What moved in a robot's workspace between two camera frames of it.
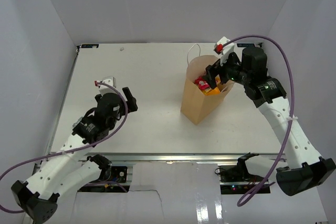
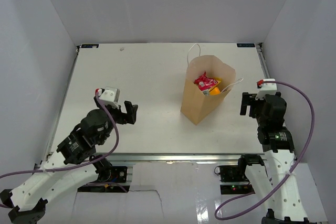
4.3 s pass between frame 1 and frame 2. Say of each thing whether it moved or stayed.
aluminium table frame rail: stayed
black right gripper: moved
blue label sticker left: stayed
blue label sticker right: stayed
